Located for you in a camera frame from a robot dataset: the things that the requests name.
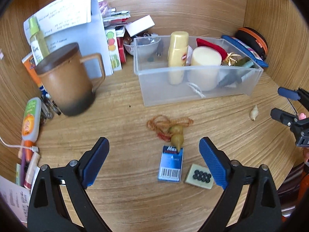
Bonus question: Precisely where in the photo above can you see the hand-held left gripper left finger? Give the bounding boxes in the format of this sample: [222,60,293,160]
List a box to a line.
[27,137,110,232]

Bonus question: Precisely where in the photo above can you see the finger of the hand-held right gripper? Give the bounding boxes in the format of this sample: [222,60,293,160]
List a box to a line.
[278,87,309,101]
[270,108,300,128]

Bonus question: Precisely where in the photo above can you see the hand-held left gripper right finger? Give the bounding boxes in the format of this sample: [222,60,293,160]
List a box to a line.
[199,136,283,232]

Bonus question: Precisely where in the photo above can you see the thin pink-headed pin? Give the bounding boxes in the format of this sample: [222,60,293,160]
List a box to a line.
[287,98,306,120]

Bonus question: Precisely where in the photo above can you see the mahjong tile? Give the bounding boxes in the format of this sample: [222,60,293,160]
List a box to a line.
[185,164,214,189]

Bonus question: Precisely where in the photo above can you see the olive gourd pendant red cord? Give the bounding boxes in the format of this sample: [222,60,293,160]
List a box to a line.
[146,115,194,153]

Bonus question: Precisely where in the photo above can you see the blue barcode packet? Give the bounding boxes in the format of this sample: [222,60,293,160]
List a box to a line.
[158,145,184,182]

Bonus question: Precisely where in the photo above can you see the gold ornament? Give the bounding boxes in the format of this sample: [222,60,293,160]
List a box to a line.
[222,52,242,66]

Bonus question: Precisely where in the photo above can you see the clear plastic storage box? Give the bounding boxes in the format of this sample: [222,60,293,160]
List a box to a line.
[133,35,264,107]

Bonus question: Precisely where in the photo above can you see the cream candle glass jar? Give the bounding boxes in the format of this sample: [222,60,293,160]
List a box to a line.
[187,46,222,92]

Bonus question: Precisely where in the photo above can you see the red pouch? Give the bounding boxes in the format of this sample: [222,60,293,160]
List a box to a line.
[196,38,228,58]

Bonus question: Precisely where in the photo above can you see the yellow cream tube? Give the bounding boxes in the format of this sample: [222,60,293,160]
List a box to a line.
[168,31,189,85]

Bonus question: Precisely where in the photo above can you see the wooden desktop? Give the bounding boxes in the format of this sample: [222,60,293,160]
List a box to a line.
[10,63,302,232]

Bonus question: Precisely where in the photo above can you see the orange clothing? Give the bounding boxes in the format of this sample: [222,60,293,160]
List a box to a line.
[299,167,309,199]

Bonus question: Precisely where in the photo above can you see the black orange zip case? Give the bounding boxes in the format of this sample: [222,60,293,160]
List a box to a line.
[235,27,269,61]

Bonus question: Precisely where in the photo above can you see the pink lip balm tube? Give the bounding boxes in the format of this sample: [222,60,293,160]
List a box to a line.
[24,152,40,190]

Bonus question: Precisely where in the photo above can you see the bunch of metal clips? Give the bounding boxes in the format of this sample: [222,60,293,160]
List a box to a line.
[40,94,62,126]

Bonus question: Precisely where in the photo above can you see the purple pen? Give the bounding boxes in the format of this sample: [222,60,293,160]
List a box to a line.
[20,150,27,187]

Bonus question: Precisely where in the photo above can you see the blue fabric pouch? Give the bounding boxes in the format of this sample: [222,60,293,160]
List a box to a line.
[222,35,269,67]

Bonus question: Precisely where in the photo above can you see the orange green glue bottle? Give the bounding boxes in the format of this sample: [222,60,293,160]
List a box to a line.
[21,97,42,162]

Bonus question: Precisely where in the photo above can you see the brown mug with lid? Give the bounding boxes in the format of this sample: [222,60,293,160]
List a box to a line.
[35,43,106,117]

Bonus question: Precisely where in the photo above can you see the fruit picture box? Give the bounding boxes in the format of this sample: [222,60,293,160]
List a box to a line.
[105,28,122,72]

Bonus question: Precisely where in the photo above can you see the red book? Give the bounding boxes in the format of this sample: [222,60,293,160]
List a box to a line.
[117,37,127,63]

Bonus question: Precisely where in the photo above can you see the orange white carton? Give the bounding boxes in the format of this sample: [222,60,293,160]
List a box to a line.
[22,53,49,97]

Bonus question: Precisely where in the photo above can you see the white paper stand with notes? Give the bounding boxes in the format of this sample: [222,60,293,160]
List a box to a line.
[24,0,114,76]

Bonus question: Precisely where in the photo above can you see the small grey bowl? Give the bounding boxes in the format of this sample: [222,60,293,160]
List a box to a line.
[123,36,162,56]

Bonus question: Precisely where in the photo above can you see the green spray bottle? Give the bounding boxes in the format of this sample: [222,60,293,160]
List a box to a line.
[28,16,50,64]

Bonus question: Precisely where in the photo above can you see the pile of small trinkets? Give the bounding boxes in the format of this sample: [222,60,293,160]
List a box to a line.
[142,31,160,39]

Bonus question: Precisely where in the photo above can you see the white small box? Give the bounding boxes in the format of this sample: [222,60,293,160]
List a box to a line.
[125,15,155,37]

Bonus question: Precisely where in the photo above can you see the stack of books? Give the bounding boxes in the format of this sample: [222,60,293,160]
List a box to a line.
[103,8,131,32]

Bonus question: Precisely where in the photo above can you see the printed white paper sheet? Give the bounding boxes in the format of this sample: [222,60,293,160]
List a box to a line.
[29,0,92,33]

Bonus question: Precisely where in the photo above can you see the white charging cable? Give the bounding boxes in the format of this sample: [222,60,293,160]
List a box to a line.
[0,135,39,152]

